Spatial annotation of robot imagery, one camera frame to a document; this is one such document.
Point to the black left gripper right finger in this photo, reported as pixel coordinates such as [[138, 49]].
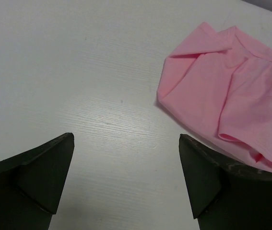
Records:
[[225, 194]]

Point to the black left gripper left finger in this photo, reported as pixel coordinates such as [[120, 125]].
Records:
[[32, 182]]

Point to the pink t shirt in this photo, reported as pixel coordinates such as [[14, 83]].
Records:
[[219, 85]]

